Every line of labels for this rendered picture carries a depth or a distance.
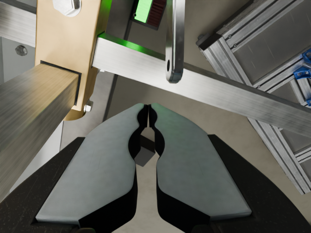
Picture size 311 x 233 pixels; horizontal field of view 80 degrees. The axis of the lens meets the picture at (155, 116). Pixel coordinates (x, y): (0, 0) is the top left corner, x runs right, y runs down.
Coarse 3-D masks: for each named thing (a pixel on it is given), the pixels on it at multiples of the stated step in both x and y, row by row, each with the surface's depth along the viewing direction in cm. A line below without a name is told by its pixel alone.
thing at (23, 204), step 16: (80, 144) 8; (64, 160) 7; (32, 176) 7; (48, 176) 7; (16, 192) 6; (32, 192) 6; (48, 192) 6; (0, 208) 6; (16, 208) 6; (32, 208) 6; (0, 224) 5; (16, 224) 5; (32, 224) 5; (48, 224) 5; (64, 224) 5
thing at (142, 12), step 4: (140, 0) 28; (144, 0) 28; (148, 0) 28; (140, 4) 28; (144, 4) 28; (148, 4) 28; (140, 8) 28; (144, 8) 28; (148, 8) 29; (136, 12) 29; (140, 12) 29; (144, 12) 29; (148, 12) 29; (136, 16) 29; (140, 16) 29; (144, 16) 29; (140, 20) 29; (144, 20) 29
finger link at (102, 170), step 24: (120, 120) 10; (144, 120) 12; (96, 144) 8; (120, 144) 8; (72, 168) 7; (96, 168) 7; (120, 168) 7; (72, 192) 6; (96, 192) 6; (120, 192) 6; (48, 216) 5; (72, 216) 5; (96, 216) 6; (120, 216) 6
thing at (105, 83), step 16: (112, 0) 28; (128, 0) 28; (112, 16) 29; (128, 16) 29; (112, 32) 30; (128, 32) 34; (96, 80) 34; (112, 80) 34; (96, 96) 36; (96, 112) 38; (64, 128) 39; (80, 128) 40; (64, 144) 42
